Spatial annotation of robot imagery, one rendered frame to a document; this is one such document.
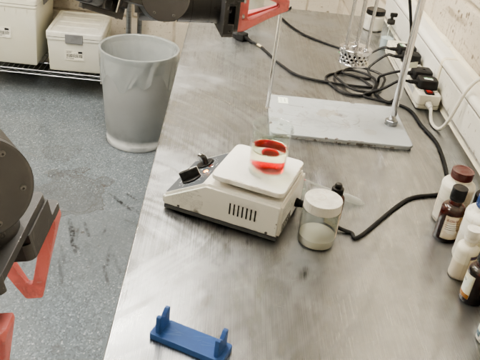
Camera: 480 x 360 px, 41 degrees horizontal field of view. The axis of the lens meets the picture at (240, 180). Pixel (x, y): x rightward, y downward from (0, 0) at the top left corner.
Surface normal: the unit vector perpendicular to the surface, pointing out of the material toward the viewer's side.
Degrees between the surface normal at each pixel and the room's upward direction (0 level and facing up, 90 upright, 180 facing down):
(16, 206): 84
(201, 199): 90
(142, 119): 94
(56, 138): 0
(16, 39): 93
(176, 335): 0
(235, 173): 0
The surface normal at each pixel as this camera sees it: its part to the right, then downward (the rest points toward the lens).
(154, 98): 0.52, 0.55
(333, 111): 0.11, -0.85
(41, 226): 1.00, -0.07
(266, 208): -0.36, 0.45
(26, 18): -0.01, 0.55
